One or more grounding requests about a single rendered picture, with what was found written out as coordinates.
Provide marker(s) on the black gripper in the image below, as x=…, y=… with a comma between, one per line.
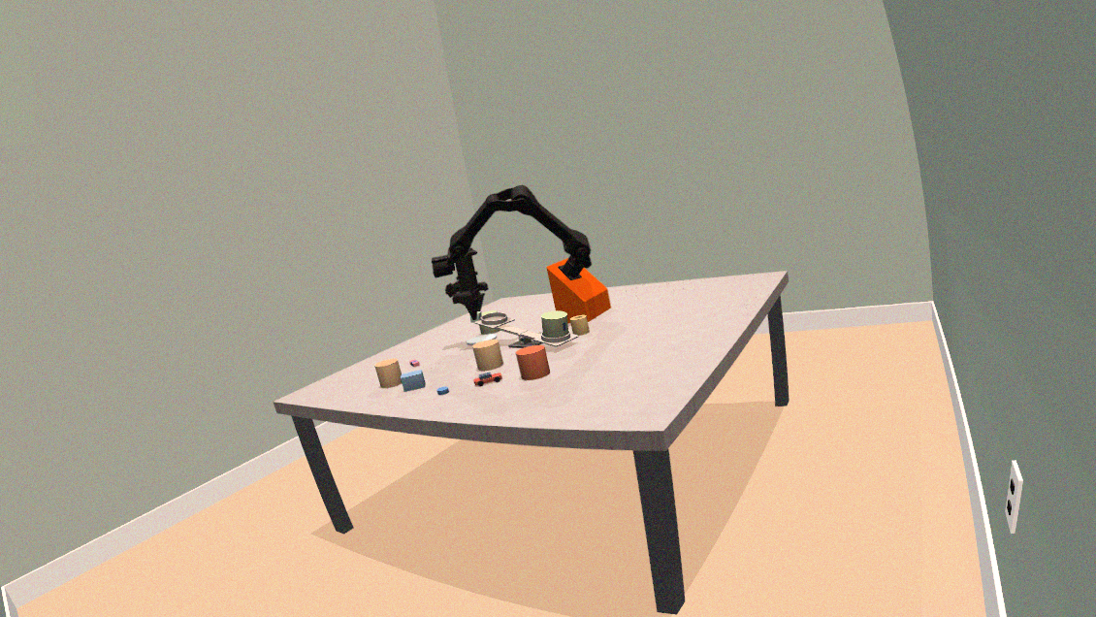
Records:
x=469, y=295

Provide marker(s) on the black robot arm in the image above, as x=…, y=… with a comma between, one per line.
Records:
x=522, y=200

